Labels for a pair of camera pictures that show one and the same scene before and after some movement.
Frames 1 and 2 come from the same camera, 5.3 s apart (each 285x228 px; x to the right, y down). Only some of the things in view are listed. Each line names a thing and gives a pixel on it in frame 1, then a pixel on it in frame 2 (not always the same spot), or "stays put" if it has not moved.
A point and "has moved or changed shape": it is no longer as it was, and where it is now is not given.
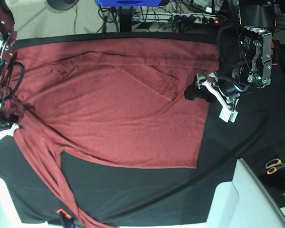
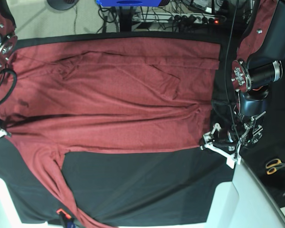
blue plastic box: [129, 3] stays put
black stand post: [126, 14] stays put
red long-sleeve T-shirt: [118, 100] has moved or changed shape
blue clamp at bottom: [66, 218] stays put
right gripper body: [230, 89] -> [245, 133]
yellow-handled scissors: [273, 164] stays put
